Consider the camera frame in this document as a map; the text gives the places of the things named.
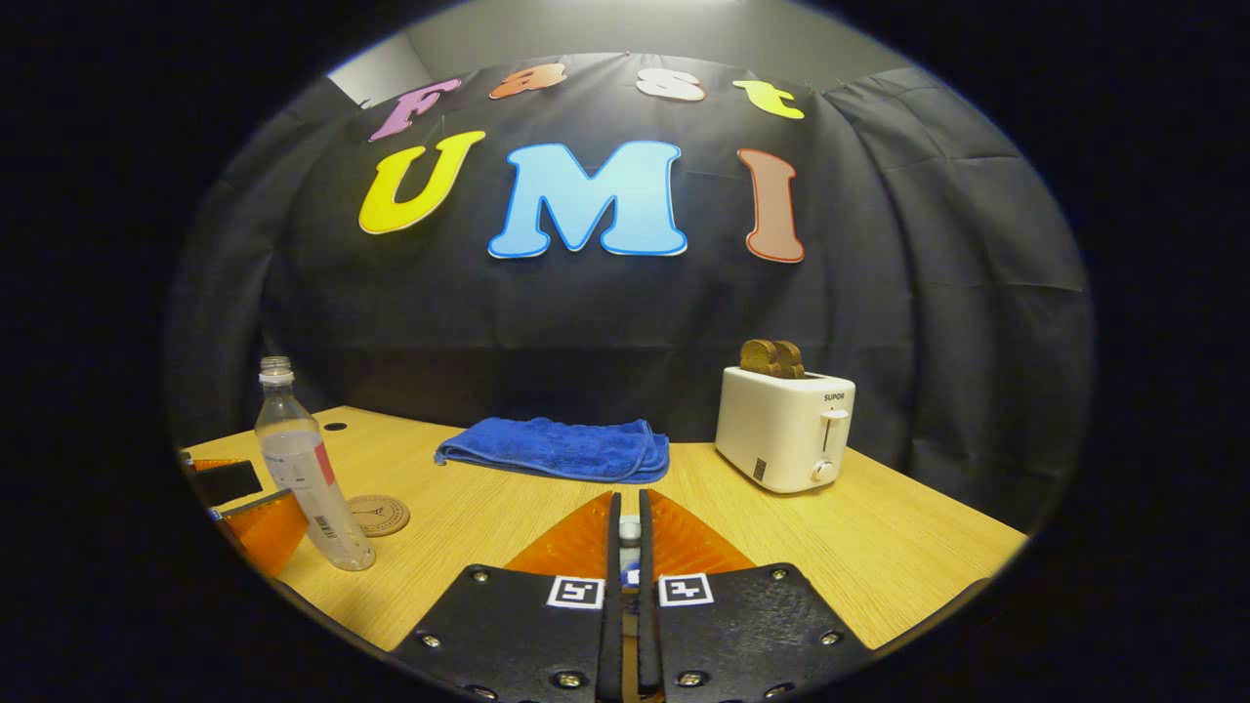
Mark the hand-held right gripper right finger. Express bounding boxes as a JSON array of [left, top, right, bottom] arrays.
[[637, 490, 875, 703]]

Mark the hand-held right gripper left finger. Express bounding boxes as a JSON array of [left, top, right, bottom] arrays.
[[389, 490, 624, 703]]

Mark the clear plastic water bottle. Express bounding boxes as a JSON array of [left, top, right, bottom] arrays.
[[254, 356, 377, 572]]

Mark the round brown coaster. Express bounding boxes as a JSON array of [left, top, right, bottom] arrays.
[[347, 494, 411, 538]]

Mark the white teacup lid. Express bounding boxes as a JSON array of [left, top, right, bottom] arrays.
[[619, 516, 643, 592]]

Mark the blue folded towel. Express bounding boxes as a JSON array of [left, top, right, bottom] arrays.
[[435, 417, 671, 485]]

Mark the white toaster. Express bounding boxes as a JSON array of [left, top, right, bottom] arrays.
[[715, 366, 856, 495]]

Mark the black backdrop cloth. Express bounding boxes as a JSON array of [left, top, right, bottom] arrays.
[[164, 51, 1097, 533]]

